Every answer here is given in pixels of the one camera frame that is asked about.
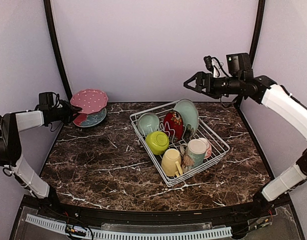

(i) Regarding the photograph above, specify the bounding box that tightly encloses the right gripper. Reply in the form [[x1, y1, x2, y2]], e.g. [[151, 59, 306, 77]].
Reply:
[[183, 71, 243, 99]]

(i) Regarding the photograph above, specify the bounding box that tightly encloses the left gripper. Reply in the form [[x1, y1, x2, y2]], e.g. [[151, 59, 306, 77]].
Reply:
[[50, 99, 83, 125]]

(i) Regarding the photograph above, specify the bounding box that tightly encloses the red and teal plate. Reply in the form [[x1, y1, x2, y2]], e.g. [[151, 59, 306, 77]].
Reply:
[[73, 108, 107, 123]]

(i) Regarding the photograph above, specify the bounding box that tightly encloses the pink polka dot plate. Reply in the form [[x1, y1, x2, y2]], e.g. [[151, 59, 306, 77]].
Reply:
[[70, 88, 109, 115]]

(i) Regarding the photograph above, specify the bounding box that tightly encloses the striped rim cream plate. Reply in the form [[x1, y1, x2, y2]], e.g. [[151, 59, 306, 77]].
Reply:
[[74, 120, 103, 128]]

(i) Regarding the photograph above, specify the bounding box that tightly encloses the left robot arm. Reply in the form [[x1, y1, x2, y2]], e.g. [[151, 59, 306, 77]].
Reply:
[[0, 92, 82, 218]]

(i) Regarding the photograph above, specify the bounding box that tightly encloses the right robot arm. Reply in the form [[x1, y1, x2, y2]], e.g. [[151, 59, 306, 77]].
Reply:
[[183, 53, 307, 217]]

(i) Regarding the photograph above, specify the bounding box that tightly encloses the light teal plate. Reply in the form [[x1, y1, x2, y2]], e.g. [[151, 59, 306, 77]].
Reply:
[[173, 99, 199, 137]]

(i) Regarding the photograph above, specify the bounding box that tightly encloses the dark red floral bowl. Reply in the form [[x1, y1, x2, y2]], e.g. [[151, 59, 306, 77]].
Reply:
[[162, 110, 184, 143]]

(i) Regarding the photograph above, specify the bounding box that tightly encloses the pink and white cup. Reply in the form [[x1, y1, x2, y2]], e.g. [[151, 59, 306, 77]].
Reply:
[[198, 137, 212, 159]]

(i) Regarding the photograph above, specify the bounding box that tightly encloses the teal patterned mug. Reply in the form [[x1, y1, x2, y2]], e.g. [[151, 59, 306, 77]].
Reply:
[[180, 139, 207, 173]]

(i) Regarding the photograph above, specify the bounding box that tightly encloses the light teal bowl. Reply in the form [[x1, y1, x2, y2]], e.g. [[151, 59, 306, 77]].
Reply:
[[137, 112, 160, 136]]

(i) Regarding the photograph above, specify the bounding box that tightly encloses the lime green bowl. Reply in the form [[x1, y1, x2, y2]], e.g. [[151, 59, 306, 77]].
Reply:
[[145, 131, 169, 155]]

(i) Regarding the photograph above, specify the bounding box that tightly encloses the yellow mug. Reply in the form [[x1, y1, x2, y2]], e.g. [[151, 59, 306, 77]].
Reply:
[[161, 148, 183, 177]]

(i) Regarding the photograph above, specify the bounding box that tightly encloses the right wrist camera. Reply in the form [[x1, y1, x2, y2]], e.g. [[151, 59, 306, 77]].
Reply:
[[203, 55, 225, 78]]

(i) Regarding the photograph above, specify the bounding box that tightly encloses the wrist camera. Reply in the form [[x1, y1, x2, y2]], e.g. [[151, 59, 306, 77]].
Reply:
[[203, 55, 225, 78], [38, 92, 60, 111]]

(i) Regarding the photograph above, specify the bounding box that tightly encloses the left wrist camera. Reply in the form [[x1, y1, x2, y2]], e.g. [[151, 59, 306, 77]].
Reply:
[[38, 92, 60, 111]]

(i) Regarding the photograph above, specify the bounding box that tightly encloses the white wire dish rack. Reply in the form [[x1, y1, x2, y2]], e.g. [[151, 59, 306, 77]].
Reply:
[[129, 99, 230, 187]]

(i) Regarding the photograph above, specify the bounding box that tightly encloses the right black frame post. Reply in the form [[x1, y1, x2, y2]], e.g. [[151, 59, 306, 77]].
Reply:
[[249, 0, 266, 64]]

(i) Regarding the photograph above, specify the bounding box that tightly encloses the black frame post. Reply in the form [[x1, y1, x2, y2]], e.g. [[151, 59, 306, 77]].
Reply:
[[249, 0, 266, 64], [43, 0, 73, 100]]

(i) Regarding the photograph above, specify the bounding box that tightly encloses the left black frame post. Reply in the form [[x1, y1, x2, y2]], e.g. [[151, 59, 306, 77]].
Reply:
[[43, 0, 73, 100]]

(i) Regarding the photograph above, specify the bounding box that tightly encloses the white slotted cable duct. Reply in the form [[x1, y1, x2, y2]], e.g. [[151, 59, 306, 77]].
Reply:
[[25, 214, 233, 240]]

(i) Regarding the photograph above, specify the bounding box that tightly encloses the black front rail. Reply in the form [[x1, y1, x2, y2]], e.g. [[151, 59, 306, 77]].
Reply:
[[20, 189, 292, 231]]

